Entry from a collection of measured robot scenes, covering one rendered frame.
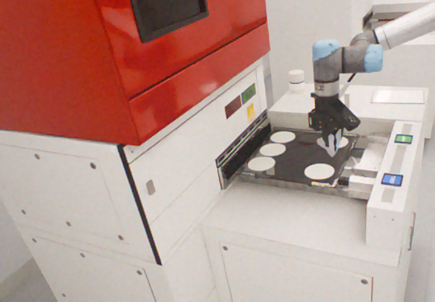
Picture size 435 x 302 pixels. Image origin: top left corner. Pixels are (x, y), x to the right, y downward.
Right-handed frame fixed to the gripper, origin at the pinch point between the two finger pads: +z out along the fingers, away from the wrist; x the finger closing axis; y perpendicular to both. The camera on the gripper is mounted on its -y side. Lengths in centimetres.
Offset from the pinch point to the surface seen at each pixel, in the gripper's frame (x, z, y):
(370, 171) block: -9.3, 8.7, -7.2
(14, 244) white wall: 94, 74, 164
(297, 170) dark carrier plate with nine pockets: 4.7, 9.1, 13.0
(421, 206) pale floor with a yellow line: -113, 99, 24
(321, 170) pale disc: -0.3, 9.0, 6.2
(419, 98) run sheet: -58, 2, 3
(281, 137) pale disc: -10.0, 9.0, 35.9
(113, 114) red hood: 58, -32, 17
